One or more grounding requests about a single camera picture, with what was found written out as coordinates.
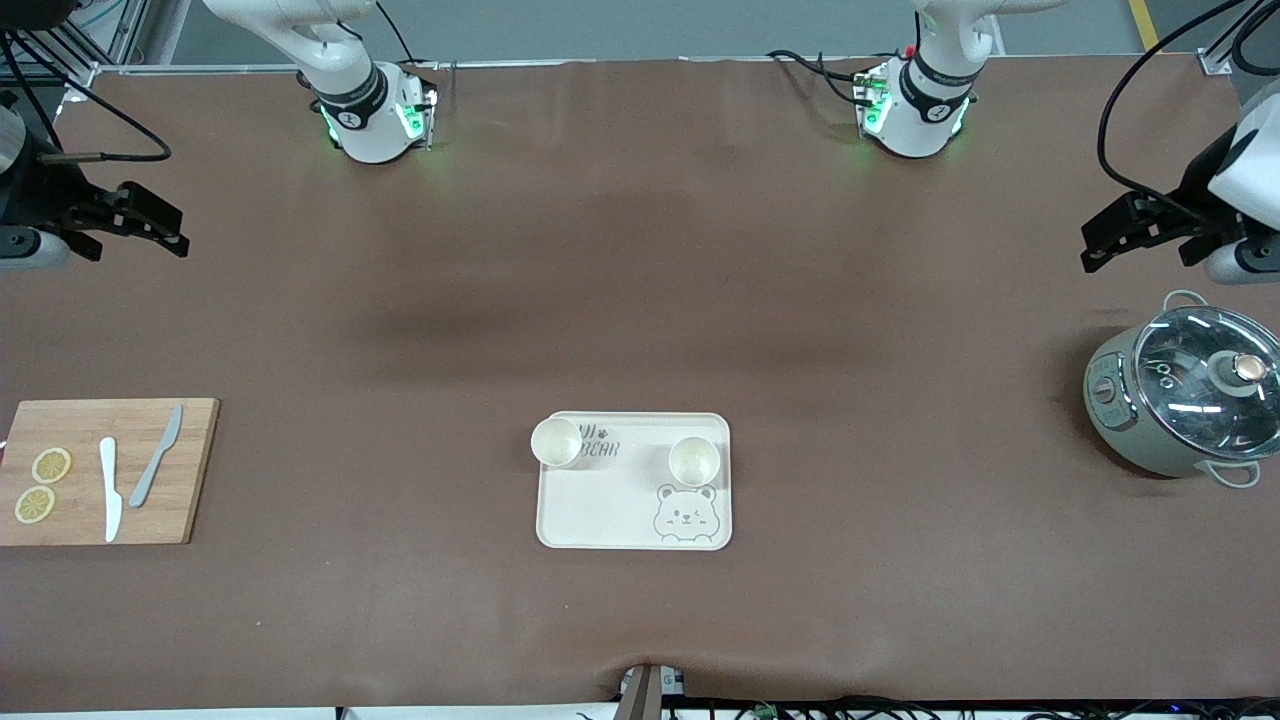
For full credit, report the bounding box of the white paper cup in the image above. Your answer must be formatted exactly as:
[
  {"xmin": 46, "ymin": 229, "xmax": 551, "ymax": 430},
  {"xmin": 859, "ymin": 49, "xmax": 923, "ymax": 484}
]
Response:
[
  {"xmin": 530, "ymin": 416, "xmax": 584, "ymax": 469},
  {"xmin": 668, "ymin": 436, "xmax": 722, "ymax": 488}
]

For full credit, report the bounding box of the white tray with bear print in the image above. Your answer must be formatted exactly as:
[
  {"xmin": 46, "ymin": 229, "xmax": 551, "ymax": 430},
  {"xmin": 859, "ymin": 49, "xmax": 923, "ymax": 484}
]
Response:
[{"xmin": 536, "ymin": 411, "xmax": 733, "ymax": 552}]

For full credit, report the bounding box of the glass pot lid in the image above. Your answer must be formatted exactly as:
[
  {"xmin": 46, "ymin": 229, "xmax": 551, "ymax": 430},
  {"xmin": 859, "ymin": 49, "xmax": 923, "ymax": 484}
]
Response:
[{"xmin": 1133, "ymin": 305, "xmax": 1280, "ymax": 461}]

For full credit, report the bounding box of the grey-green electric cooking pot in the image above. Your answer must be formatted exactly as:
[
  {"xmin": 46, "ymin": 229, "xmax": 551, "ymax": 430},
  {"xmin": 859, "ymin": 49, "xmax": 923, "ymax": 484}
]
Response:
[{"xmin": 1083, "ymin": 290, "xmax": 1280, "ymax": 489}]

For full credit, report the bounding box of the grey-blue plastic knife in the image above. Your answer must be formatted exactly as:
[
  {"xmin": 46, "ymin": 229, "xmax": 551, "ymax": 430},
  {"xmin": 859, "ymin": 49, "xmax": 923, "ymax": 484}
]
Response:
[{"xmin": 128, "ymin": 404, "xmax": 185, "ymax": 509}]

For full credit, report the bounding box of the white plastic knife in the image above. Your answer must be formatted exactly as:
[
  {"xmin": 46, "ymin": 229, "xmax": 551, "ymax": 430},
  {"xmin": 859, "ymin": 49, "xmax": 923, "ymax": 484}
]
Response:
[{"xmin": 98, "ymin": 437, "xmax": 123, "ymax": 544}]

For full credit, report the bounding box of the wooden cutting board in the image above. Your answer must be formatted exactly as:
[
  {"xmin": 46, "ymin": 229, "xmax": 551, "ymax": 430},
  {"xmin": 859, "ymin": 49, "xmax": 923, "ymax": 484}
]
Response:
[{"xmin": 0, "ymin": 398, "xmax": 220, "ymax": 547}]

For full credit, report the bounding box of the brown table cover sheet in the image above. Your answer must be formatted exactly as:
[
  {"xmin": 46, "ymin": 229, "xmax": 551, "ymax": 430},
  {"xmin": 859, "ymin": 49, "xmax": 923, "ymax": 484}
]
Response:
[{"xmin": 0, "ymin": 58, "xmax": 1280, "ymax": 713}]

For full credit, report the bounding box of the aluminium frame profile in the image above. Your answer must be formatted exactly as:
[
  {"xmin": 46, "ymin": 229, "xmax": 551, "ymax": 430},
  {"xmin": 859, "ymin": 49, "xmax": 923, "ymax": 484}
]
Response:
[{"xmin": 60, "ymin": 0, "xmax": 191, "ymax": 73}]

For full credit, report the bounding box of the thin black base cable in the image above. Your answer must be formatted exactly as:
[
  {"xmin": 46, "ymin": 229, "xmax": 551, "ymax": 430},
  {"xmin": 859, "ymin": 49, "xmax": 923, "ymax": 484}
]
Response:
[{"xmin": 375, "ymin": 0, "xmax": 419, "ymax": 67}]

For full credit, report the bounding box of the thick black base cable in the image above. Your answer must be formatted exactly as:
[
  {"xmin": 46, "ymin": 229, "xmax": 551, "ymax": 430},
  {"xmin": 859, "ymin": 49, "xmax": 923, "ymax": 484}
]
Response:
[{"xmin": 767, "ymin": 48, "xmax": 871, "ymax": 106}]

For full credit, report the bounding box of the metal table edge bracket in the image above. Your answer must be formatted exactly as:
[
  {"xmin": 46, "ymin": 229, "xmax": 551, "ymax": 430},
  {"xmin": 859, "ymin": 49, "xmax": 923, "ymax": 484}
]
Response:
[{"xmin": 618, "ymin": 662, "xmax": 687, "ymax": 720}]

